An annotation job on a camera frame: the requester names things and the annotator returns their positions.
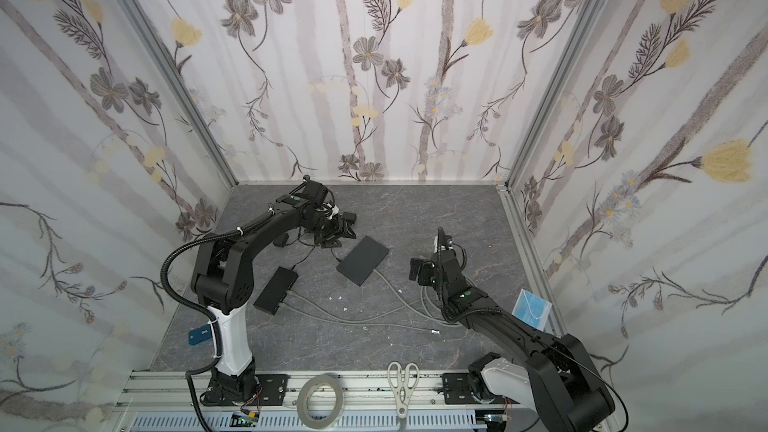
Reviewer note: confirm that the white handled scissors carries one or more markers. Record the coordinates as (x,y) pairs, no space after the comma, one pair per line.
(402,380)

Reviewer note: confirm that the black power adapter with cable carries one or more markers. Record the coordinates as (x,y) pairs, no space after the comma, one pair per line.
(294,249)

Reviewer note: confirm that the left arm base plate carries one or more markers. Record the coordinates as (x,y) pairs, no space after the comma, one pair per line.
(263,390)

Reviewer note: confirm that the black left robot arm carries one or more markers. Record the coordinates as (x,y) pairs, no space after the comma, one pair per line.
(223,282)

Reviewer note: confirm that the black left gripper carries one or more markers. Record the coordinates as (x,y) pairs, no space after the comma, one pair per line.
(335,228)

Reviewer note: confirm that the clear tape roll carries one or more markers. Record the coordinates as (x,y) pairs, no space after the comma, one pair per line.
(320,402)

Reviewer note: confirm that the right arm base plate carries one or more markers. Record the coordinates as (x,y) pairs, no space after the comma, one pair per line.
(464,388)

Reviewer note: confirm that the blue face mask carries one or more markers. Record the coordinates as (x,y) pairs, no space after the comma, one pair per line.
(532,310)

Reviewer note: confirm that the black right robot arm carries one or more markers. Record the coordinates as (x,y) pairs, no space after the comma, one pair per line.
(557,378)

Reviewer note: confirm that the small blue box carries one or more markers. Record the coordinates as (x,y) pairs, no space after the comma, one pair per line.
(199,335)

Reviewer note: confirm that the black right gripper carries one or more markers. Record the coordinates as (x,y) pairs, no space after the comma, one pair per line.
(429,270)

